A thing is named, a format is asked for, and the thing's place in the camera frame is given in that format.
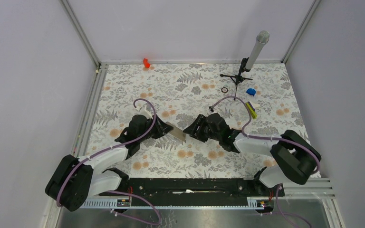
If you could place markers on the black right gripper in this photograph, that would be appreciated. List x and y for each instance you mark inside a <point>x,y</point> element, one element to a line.
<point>191,129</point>

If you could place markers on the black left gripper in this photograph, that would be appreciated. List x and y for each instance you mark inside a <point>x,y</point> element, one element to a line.
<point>161,128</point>

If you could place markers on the white remote control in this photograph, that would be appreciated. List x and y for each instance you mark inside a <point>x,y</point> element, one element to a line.
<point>177,132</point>

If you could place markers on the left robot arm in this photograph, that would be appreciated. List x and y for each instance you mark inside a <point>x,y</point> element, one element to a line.
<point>76,179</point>

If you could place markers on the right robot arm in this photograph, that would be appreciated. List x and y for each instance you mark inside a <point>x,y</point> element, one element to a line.
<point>296,159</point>

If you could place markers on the floral patterned table mat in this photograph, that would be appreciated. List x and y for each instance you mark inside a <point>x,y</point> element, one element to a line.
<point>179,93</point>

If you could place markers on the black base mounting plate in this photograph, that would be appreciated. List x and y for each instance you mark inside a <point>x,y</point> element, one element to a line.
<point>236,187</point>

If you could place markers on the red plastic block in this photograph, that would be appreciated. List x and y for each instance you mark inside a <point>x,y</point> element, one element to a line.
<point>146,63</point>

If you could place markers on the black microphone tripod stand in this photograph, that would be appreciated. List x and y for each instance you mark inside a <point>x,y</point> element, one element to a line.
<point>237,79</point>

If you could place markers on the blue plastic cap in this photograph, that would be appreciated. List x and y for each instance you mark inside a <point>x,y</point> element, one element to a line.
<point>251,91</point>

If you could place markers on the grey microphone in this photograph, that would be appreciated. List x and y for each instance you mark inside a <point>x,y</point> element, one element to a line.
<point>261,40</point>

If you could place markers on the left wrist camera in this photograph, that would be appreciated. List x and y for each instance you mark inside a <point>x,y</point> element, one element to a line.
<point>143,111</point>

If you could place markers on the aluminium frame rail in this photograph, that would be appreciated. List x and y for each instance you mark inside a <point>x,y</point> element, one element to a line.
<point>89,64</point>

